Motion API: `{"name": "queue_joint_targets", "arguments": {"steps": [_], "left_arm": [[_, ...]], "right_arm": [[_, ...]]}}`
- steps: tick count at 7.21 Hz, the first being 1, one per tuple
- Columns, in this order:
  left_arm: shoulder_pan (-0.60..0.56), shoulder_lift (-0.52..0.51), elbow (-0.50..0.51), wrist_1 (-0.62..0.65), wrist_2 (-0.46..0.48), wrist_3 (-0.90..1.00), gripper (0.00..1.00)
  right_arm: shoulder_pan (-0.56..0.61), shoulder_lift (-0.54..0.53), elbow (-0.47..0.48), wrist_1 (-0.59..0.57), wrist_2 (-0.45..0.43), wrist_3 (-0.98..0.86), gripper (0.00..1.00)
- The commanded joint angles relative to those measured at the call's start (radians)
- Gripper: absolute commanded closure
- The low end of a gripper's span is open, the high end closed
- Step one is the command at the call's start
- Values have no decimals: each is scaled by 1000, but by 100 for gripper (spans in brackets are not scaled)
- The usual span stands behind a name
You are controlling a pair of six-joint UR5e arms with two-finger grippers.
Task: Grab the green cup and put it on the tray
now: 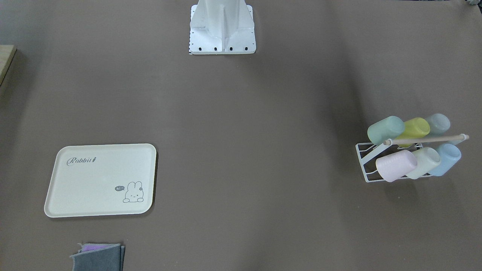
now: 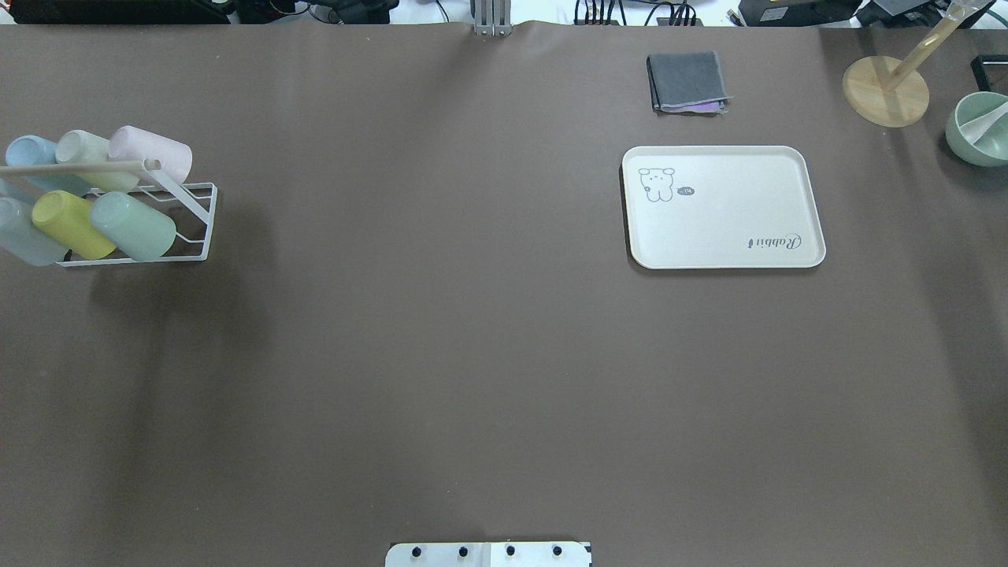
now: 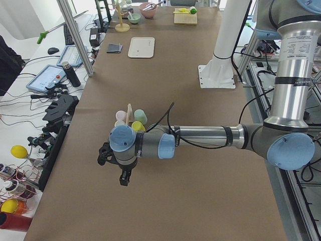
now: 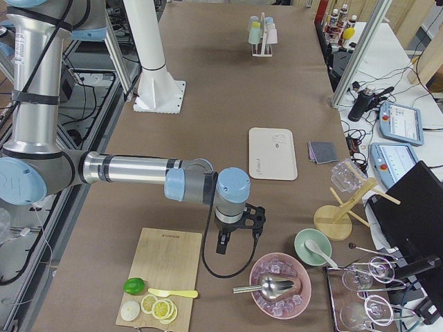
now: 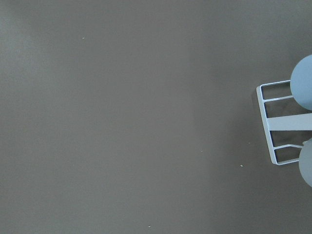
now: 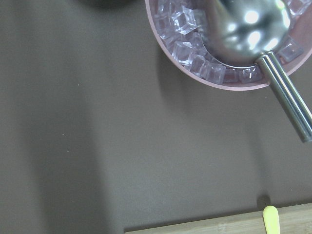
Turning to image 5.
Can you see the light blue cup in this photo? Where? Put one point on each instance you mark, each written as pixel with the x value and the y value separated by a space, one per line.
pixel 301 83

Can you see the white wire cup rack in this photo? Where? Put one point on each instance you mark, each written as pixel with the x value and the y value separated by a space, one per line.
pixel 301 122

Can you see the grey cup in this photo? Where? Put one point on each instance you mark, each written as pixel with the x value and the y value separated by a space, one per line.
pixel 305 162

